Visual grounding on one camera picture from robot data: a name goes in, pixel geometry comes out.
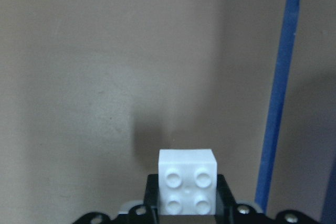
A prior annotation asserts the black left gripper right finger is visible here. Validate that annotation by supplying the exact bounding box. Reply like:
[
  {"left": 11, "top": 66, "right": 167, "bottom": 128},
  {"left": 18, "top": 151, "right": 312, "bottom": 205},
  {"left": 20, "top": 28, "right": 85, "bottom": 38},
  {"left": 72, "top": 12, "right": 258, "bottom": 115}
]
[{"left": 214, "top": 174, "right": 236, "bottom": 224}]

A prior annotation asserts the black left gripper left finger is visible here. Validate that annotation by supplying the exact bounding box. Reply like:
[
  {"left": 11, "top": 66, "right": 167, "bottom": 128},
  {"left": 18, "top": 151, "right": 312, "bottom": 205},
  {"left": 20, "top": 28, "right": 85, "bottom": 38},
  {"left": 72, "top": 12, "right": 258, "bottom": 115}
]
[{"left": 143, "top": 174, "right": 160, "bottom": 223}]

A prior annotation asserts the white block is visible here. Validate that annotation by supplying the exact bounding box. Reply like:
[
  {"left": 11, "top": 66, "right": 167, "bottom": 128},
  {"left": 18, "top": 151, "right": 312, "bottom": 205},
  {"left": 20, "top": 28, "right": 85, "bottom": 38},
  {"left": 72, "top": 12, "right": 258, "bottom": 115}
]
[{"left": 158, "top": 149, "right": 217, "bottom": 216}]

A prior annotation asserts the brown paper table cover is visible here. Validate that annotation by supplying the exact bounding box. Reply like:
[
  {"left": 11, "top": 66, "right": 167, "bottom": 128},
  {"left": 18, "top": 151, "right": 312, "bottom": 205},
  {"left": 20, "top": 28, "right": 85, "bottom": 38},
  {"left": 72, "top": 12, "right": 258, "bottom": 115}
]
[{"left": 0, "top": 0, "right": 336, "bottom": 224}]

